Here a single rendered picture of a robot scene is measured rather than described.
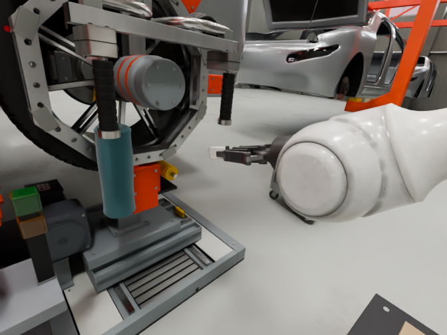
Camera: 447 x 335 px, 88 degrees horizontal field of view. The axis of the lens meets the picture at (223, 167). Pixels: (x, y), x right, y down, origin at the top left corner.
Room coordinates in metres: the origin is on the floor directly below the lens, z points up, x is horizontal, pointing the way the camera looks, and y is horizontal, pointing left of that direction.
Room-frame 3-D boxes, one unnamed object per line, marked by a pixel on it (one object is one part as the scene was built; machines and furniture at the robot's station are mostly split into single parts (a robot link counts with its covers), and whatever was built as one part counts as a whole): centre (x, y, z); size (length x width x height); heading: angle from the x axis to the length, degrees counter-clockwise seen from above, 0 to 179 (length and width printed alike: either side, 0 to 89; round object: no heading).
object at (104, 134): (0.47, 0.25, 0.83); 0.04 x 0.04 x 0.16
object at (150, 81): (0.70, 0.25, 0.85); 0.21 x 0.14 x 0.14; 46
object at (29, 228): (0.36, 0.36, 0.59); 0.04 x 0.04 x 0.04; 46
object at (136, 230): (0.87, 0.42, 0.32); 0.40 x 0.30 x 0.28; 136
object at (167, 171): (0.91, 0.29, 0.51); 0.29 x 0.06 x 0.06; 46
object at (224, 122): (0.71, 0.01, 0.83); 0.04 x 0.04 x 0.16
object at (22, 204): (0.36, 0.36, 0.64); 0.04 x 0.04 x 0.04; 46
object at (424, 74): (9.61, -6.30, 1.38); 4.95 x 1.86 x 1.39; 136
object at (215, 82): (0.98, 0.08, 0.85); 0.09 x 0.08 x 0.07; 136
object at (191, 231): (0.91, 0.38, 0.13); 0.50 x 0.36 x 0.10; 136
